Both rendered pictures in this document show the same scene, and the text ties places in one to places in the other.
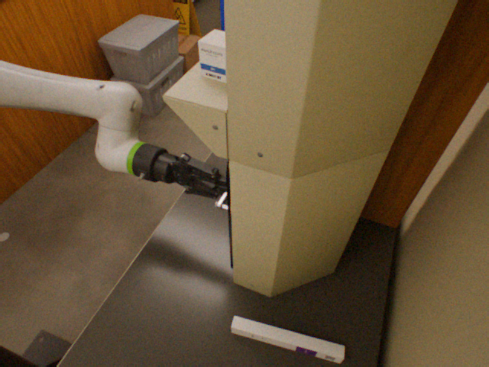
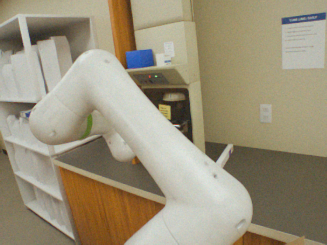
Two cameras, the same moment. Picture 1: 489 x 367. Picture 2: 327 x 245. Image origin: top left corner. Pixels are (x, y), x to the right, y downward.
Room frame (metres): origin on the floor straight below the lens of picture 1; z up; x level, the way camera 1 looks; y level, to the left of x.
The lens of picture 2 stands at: (0.24, 1.22, 1.57)
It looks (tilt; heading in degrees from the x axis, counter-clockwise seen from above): 16 degrees down; 286
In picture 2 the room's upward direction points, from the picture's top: 7 degrees counter-clockwise
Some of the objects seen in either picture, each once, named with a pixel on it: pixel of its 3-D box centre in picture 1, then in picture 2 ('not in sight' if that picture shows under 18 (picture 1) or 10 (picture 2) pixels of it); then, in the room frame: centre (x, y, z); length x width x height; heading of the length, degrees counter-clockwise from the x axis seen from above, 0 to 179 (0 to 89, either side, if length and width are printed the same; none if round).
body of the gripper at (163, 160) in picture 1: (176, 171); not in sight; (0.58, 0.16, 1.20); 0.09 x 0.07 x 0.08; 67
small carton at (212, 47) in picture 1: (220, 56); (163, 59); (0.52, 0.03, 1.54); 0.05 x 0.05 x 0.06; 61
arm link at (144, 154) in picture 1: (151, 164); not in sight; (0.61, 0.23, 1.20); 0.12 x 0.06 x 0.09; 157
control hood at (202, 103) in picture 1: (235, 81); (155, 76); (0.57, 0.01, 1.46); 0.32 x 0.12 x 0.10; 157
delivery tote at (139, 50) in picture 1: (144, 49); not in sight; (2.74, 0.83, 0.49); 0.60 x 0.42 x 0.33; 157
